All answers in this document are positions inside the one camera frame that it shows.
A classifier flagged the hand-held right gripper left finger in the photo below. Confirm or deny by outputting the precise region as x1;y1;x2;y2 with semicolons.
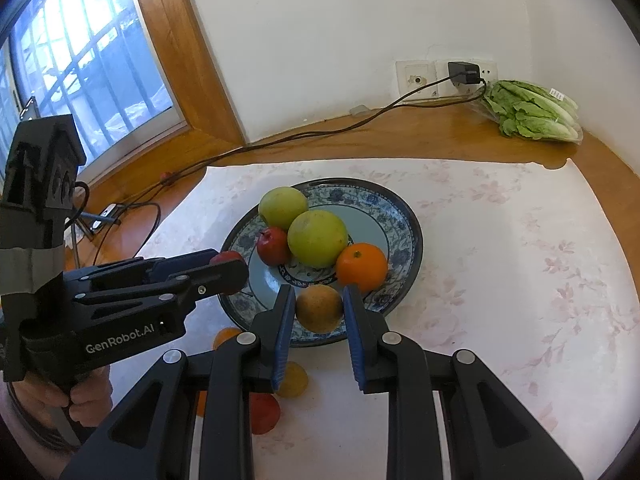
60;284;297;480

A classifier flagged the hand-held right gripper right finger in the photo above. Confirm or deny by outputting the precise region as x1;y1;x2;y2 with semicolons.
341;285;583;480

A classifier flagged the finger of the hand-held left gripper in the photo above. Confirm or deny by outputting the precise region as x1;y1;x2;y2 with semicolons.
65;248;222;292
74;259;250;312

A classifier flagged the red apple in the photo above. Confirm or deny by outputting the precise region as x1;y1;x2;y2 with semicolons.
256;226;293;267
209;250;249;297
249;392;281;436

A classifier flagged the small brown round fruit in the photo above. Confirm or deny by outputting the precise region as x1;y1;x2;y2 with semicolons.
276;361;309;399
295;284;345;334

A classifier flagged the small green apple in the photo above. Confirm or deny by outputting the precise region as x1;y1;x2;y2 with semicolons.
258;186;309;231

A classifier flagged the large green apple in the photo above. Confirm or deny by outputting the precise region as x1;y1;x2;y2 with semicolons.
287;210;349;268

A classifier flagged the blue patterned ceramic plate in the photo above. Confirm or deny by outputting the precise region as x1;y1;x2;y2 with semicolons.
218;177;424;348

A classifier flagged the person's left hand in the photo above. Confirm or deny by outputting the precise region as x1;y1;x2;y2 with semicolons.
7;364;115;431

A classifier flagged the white power strip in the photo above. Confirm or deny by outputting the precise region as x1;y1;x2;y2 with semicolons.
85;203;121;233

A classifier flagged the phone tripod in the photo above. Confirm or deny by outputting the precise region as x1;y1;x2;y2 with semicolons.
64;210;123;268

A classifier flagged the white floral tablecloth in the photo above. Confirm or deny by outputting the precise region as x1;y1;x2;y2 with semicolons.
107;157;640;480

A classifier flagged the barred glass window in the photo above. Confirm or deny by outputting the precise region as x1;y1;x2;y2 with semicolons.
0;0;177;181

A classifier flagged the black plug-in charger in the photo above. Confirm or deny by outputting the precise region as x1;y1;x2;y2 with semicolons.
447;61;485;86

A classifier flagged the bagged green lettuce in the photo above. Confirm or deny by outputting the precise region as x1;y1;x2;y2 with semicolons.
480;80;583;145

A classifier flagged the black charger cable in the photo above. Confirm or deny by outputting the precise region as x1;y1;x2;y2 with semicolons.
75;77;488;281

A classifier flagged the wooden window frame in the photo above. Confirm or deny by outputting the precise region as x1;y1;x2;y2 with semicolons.
75;0;246;196

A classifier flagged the white coaxial wall socket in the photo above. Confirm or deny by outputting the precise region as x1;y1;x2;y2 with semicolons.
396;60;436;101

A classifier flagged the white power wall socket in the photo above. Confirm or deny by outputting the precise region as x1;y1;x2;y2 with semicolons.
434;59;498;98

